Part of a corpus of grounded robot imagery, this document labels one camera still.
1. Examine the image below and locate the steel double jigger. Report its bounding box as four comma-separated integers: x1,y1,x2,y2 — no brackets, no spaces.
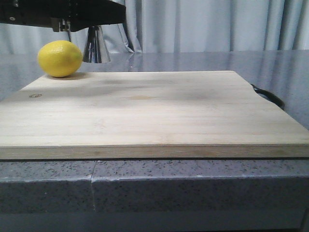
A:
83,26,111,63

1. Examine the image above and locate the yellow lemon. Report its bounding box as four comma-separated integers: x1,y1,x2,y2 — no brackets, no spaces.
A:
37,40,83,77

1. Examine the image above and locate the wooden cutting board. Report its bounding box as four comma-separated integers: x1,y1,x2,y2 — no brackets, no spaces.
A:
0,71,309,160

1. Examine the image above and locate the grey curtain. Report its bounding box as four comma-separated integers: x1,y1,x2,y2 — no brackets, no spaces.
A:
0,0,309,55

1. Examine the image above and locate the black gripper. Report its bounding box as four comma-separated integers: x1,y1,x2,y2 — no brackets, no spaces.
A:
0,0,126,32

